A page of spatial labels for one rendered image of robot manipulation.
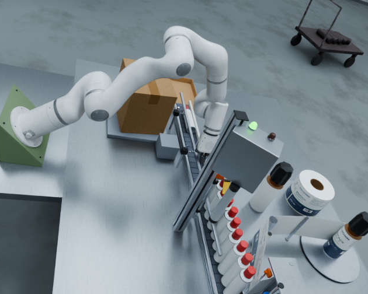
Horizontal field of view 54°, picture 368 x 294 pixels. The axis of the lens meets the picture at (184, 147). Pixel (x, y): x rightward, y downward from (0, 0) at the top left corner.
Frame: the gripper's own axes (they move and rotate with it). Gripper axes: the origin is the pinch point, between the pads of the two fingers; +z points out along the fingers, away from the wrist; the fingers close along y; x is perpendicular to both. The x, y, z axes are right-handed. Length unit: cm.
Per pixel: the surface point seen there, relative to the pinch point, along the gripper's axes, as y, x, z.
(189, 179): -5.2, -3.7, 10.2
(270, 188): 25.0, -27.0, -2.5
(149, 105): -28.7, 18.3, -17.8
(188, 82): 11, 84, -19
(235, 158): -14, -55, -27
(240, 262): -1, -61, 11
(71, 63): -65, 231, 17
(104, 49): -32, 270, 2
